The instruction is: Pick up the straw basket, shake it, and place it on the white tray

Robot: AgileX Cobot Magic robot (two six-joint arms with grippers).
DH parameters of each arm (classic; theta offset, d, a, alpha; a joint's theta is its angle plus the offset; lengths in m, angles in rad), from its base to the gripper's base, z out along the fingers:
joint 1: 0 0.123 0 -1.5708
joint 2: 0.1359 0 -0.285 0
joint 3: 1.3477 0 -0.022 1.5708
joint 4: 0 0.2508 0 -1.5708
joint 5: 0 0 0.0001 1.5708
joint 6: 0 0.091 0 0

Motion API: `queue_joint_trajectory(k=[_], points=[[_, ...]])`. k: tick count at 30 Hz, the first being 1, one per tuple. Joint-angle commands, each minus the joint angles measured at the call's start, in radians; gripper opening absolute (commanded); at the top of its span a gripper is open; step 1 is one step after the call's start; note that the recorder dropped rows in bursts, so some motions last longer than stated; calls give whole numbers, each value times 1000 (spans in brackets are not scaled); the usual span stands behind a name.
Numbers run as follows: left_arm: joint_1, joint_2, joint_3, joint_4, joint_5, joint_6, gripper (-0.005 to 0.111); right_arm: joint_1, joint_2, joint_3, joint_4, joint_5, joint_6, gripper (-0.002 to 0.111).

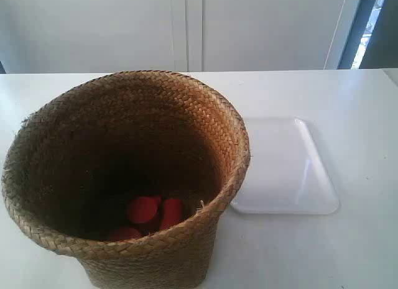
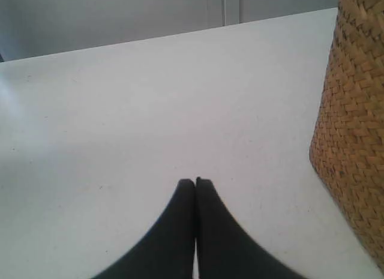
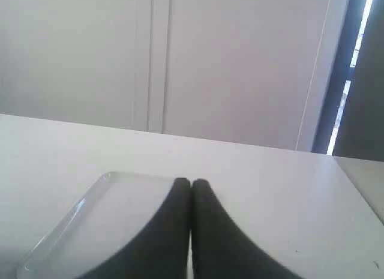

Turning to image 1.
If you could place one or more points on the woven straw basket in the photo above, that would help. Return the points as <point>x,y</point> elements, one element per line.
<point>76,162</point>

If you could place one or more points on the white plastic tray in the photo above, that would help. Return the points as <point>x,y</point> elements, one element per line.
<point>286,174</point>

